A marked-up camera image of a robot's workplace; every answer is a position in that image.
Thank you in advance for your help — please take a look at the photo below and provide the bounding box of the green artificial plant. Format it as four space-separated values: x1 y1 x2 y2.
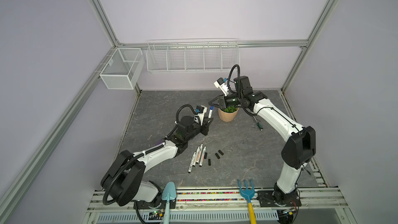
222 106 238 114

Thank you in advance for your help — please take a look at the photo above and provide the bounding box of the pink faceted plant pot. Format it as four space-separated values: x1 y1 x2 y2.
218 109 238 122

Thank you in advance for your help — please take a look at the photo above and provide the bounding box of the white wire basket long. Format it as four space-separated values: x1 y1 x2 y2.
146 38 240 73

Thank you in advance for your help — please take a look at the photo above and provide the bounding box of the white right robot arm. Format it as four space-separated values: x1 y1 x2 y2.
208 91 316 206

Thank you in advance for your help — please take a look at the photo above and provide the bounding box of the teal garden trowel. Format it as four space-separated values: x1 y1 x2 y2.
162 181 177 224

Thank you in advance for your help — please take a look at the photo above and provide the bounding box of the white marker pen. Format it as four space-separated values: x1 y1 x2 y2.
199 146 206 167
192 146 200 166
188 152 195 173
195 144 203 163

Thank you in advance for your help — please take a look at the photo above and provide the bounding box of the white mesh basket small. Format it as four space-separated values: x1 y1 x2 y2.
100 48 145 90

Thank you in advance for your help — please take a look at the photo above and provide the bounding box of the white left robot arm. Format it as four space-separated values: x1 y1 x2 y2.
101 118 213 206

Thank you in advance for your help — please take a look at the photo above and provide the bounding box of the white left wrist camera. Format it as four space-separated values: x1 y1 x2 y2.
194 105 207 125

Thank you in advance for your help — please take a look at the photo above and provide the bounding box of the blue garden fork yellow handle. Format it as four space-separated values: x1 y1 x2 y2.
237 179 257 224

